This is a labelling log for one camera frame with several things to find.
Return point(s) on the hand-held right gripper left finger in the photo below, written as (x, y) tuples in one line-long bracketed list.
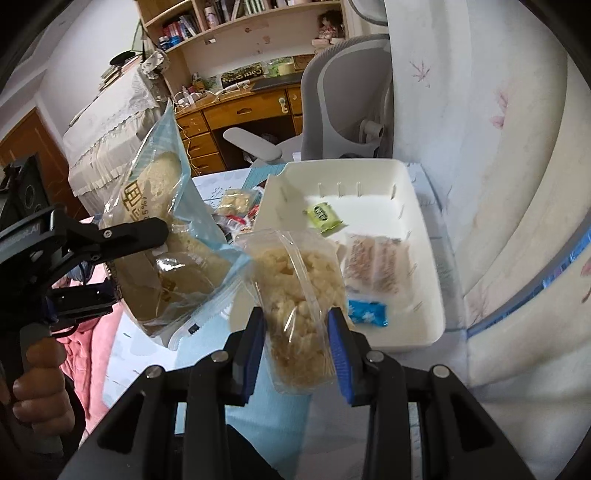
[(251, 364)]

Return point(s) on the row of upright books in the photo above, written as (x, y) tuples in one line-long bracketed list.
[(180, 30), (231, 7)]

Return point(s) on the wooden bookshelf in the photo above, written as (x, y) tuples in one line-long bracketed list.
[(240, 32)]

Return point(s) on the grey office chair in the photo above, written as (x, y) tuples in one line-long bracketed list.
[(337, 101)]

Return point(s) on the red white snack bag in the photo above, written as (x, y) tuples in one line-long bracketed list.
[(240, 224)]

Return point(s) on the stack of flat books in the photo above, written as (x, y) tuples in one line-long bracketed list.
[(113, 71)]

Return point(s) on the white floral cloth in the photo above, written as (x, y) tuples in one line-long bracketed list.
[(485, 184)]

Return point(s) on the round cookie packet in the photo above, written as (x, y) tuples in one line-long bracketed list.
[(238, 201)]

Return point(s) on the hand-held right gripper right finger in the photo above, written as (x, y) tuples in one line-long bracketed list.
[(339, 360)]

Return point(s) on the lace-covered piano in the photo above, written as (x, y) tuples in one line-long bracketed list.
[(111, 124)]

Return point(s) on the black desk mat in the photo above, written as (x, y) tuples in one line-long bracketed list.
[(277, 81)]

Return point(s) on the white plastic bin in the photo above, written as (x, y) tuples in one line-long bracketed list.
[(369, 217)]

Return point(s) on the light blue bread packet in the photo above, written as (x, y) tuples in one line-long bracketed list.
[(161, 258)]

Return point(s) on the brown wooden door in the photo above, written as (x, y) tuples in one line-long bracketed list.
[(27, 138)]

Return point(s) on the person's dark pants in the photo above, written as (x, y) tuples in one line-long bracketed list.
[(249, 457)]

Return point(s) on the white fan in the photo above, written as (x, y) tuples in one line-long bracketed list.
[(369, 9)]

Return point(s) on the green snack packet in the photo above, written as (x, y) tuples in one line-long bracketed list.
[(323, 217)]

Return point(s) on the floral fabric bag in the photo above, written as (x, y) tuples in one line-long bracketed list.
[(154, 62)]

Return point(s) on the person's left hand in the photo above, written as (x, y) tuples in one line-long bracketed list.
[(39, 383)]

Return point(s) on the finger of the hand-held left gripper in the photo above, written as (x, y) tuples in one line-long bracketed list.
[(134, 233), (87, 300)]

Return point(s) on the blue snack packet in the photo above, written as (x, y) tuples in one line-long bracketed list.
[(367, 313)]

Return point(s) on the doll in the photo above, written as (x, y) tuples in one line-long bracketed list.
[(330, 25)]

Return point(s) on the clear bag of puffed cubes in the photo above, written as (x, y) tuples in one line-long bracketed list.
[(300, 314)]

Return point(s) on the brown sandwich cake packet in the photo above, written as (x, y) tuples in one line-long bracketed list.
[(376, 267)]

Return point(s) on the pink blanket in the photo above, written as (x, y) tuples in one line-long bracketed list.
[(87, 350)]

